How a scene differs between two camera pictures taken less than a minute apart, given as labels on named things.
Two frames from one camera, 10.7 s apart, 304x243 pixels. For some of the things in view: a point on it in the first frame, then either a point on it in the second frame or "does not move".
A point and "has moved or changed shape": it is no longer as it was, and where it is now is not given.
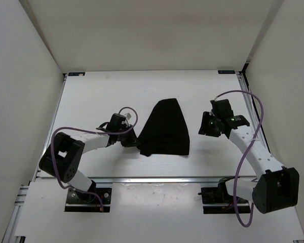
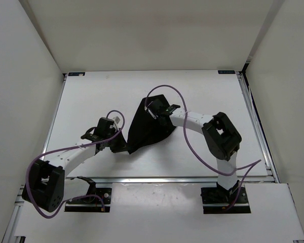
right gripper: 204,128 to 157,120
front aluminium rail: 155,179 does not move
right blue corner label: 226,72 does not move
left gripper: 132,140 to 122,145
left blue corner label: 76,74 does not move
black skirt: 166,132 has moved or changed shape
